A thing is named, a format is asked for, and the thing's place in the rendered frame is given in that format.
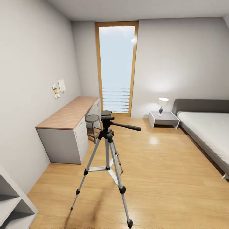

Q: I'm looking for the camera tripod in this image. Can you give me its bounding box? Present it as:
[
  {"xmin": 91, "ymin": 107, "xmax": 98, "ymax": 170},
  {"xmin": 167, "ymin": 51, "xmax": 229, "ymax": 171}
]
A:
[{"xmin": 71, "ymin": 111, "xmax": 141, "ymax": 229}]

